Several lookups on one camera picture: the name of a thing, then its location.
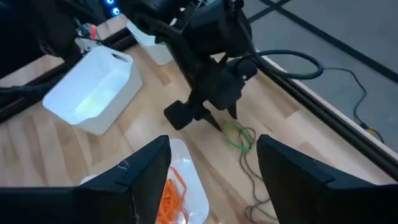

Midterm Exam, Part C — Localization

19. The orange mesh object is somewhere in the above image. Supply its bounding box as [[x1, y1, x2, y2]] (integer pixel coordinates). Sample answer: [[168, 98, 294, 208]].
[[167, 167, 190, 224]]

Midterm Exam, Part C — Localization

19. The black power cable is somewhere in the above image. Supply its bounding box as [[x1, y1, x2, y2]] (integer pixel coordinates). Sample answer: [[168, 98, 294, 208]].
[[322, 66, 386, 144]]

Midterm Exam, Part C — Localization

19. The green rubber band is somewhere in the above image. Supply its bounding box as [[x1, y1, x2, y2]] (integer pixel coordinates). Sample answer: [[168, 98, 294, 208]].
[[223, 121, 254, 154]]

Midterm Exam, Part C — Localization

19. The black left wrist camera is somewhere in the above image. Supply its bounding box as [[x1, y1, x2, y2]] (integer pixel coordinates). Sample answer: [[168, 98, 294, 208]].
[[233, 57, 259, 82]]

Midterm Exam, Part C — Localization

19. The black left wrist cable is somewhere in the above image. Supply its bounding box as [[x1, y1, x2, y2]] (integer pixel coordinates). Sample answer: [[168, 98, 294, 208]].
[[245, 49, 325, 80]]

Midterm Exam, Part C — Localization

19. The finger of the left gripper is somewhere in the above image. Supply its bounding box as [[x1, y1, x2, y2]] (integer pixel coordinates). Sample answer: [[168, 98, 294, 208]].
[[226, 101, 239, 121], [163, 99, 223, 132]]

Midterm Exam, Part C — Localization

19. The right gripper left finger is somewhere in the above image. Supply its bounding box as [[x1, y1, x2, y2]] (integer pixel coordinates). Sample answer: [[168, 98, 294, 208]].
[[0, 134, 172, 224]]

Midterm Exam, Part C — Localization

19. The white plastic basket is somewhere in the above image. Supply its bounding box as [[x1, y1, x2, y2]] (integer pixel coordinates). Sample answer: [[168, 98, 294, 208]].
[[126, 20, 174, 67], [42, 45, 144, 136], [79, 138, 210, 224]]

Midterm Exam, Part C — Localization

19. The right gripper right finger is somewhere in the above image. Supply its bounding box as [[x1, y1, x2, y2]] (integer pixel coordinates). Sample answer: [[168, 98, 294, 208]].
[[256, 134, 398, 224]]

